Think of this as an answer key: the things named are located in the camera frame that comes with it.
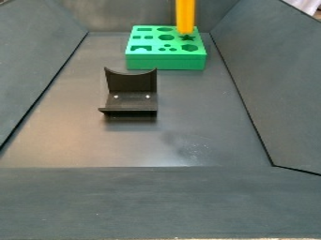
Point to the black curved holder stand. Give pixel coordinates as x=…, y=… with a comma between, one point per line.
x=131, y=92

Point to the green shape sorting board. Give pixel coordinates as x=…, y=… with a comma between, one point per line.
x=158, y=47

